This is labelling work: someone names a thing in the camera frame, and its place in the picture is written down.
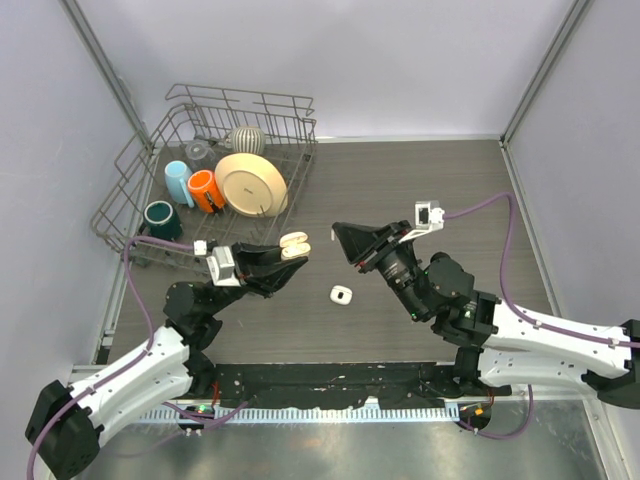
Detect pink earbud case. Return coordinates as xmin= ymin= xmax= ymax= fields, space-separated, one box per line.
xmin=279 ymin=231 xmax=311 ymax=260

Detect purple cable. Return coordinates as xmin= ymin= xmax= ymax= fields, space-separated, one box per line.
xmin=25 ymin=235 xmax=251 ymax=480
xmin=442 ymin=192 xmax=640 ymax=440

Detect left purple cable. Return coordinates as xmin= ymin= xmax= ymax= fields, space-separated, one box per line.
xmin=25 ymin=235 xmax=251 ymax=480

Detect grey wire dish rack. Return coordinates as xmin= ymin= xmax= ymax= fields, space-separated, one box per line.
xmin=90 ymin=83 xmax=317 ymax=276

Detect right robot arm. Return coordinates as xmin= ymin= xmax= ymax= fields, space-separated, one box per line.
xmin=332 ymin=220 xmax=639 ymax=409

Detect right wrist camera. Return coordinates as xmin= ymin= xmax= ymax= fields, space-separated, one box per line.
xmin=399 ymin=200 xmax=445 ymax=244

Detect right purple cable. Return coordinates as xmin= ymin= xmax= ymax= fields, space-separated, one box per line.
xmin=442 ymin=192 xmax=640 ymax=440

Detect orange mug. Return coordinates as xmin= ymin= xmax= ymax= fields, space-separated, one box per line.
xmin=187 ymin=170 xmax=226 ymax=214

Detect white earbud charging case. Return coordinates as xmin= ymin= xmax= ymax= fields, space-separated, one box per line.
xmin=329 ymin=285 xmax=353 ymax=306

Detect light blue mug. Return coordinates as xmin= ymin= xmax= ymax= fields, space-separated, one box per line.
xmin=164 ymin=160 xmax=195 ymax=208

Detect slotted cable duct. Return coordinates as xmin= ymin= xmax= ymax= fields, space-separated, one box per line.
xmin=137 ymin=401 xmax=459 ymax=425

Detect dark green mug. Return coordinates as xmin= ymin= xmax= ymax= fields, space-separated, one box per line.
xmin=143 ymin=200 xmax=183 ymax=241

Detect striped ceramic cup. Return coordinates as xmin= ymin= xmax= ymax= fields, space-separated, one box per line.
xmin=223 ymin=126 xmax=267 ymax=155

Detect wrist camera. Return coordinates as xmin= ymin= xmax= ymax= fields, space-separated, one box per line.
xmin=399 ymin=200 xmax=445 ymax=244
xmin=193 ymin=240 xmax=240 ymax=288

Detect beige plate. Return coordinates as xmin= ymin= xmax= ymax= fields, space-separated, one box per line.
xmin=214 ymin=153 xmax=288 ymax=218

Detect clear glass cup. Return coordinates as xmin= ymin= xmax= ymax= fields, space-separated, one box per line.
xmin=185 ymin=139 xmax=209 ymax=161

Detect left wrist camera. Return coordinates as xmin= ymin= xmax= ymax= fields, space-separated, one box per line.
xmin=193 ymin=240 xmax=240 ymax=288

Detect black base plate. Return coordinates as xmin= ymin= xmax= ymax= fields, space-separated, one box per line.
xmin=155 ymin=360 xmax=512 ymax=407

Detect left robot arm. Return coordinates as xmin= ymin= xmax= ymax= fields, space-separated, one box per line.
xmin=25 ymin=241 xmax=310 ymax=479

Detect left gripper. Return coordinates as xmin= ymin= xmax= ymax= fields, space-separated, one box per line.
xmin=205 ymin=241 xmax=306 ymax=317

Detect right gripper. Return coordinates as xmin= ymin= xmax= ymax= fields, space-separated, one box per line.
xmin=333 ymin=220 xmax=429 ymax=321

